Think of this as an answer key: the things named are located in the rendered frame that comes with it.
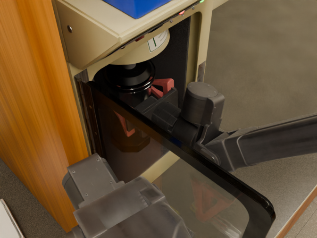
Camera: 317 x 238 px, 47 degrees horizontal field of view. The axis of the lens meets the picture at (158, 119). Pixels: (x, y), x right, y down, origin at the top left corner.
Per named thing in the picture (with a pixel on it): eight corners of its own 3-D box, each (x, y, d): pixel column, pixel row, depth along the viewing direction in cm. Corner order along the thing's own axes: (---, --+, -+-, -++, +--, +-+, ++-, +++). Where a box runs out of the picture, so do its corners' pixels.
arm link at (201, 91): (213, 175, 63) (237, 156, 69) (231, 121, 57) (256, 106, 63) (162, 141, 69) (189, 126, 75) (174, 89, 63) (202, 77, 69)
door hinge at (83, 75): (103, 210, 80) (71, 76, 51) (112, 203, 81) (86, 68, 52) (108, 215, 79) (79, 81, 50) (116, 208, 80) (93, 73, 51)
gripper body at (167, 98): (135, 111, 70) (162, 130, 67) (171, 85, 75) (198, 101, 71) (138, 132, 75) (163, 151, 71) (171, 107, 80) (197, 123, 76)
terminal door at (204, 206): (112, 212, 80) (85, 75, 50) (225, 315, 66) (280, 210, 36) (110, 215, 80) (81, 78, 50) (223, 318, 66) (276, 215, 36)
